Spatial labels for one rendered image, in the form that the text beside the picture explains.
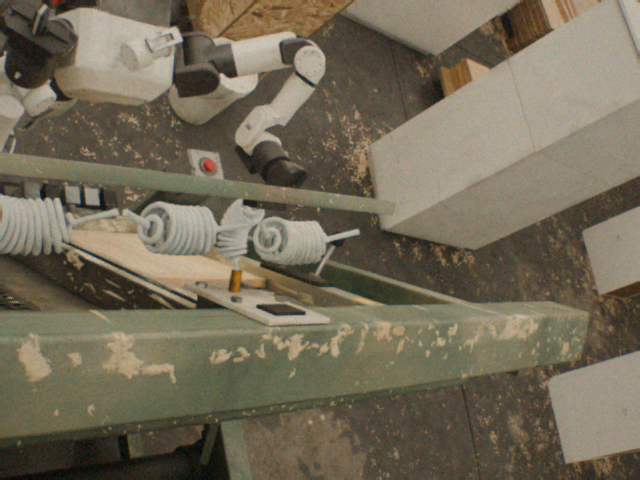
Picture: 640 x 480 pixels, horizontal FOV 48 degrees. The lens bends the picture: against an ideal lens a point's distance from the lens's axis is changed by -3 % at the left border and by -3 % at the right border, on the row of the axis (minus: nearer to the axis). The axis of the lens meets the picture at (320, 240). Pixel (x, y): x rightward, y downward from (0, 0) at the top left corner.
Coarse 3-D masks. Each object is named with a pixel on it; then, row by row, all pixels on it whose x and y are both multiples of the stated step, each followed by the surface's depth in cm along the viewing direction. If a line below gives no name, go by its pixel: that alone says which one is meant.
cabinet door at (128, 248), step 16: (80, 240) 179; (96, 240) 184; (112, 240) 188; (128, 240) 193; (112, 256) 165; (128, 256) 168; (144, 256) 172; (160, 256) 176; (176, 256) 180; (192, 256) 183; (160, 272) 154; (176, 272) 157; (192, 272) 161; (208, 272) 165; (224, 272) 169
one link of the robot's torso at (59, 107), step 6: (54, 102) 209; (60, 102) 210; (66, 102) 209; (72, 102) 207; (48, 108) 208; (54, 108) 209; (60, 108) 210; (66, 108) 209; (24, 114) 218; (42, 114) 215; (48, 114) 212; (54, 114) 213; (60, 114) 214; (18, 120) 221; (24, 120) 221; (30, 120) 221; (24, 126) 227
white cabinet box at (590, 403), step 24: (624, 360) 454; (552, 384) 490; (576, 384) 476; (600, 384) 464; (624, 384) 452; (576, 408) 474; (600, 408) 461; (624, 408) 449; (576, 432) 471; (600, 432) 458; (624, 432) 446; (576, 456) 468; (600, 456) 455
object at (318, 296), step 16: (208, 256) 185; (240, 256) 182; (256, 272) 171; (272, 272) 166; (272, 288) 166; (288, 288) 162; (304, 288) 159; (320, 288) 155; (336, 288) 158; (320, 304) 155; (336, 304) 151; (352, 304) 148; (368, 304) 146
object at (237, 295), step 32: (224, 224) 98; (32, 256) 143; (64, 256) 133; (96, 256) 131; (224, 256) 99; (96, 288) 123; (128, 288) 115; (160, 288) 111; (192, 288) 98; (224, 288) 101; (288, 320) 88; (320, 320) 92
